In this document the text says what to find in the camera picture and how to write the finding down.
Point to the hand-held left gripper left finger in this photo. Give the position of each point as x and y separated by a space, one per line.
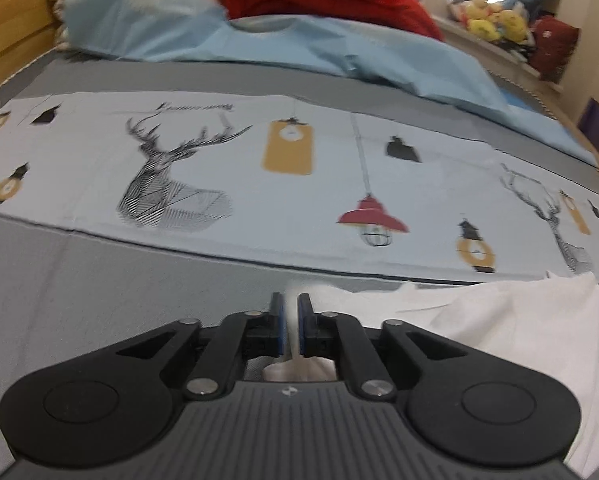
281 327

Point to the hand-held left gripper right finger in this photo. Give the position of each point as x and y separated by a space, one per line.
303 327

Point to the white t-shirt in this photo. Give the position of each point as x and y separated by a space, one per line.
519 325

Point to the bed with printed grey sheet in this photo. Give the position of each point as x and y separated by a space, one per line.
79 285

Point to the light blue quilt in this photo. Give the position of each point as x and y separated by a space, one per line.
379 60

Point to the windowsill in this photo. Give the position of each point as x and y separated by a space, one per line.
479 50

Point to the light blue pillow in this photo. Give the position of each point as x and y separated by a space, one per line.
139 20

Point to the yellow plush toy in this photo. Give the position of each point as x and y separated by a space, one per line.
512 22
482 25

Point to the dark red bag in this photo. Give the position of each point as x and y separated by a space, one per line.
554 47

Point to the wooden headboard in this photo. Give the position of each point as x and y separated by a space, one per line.
9 20

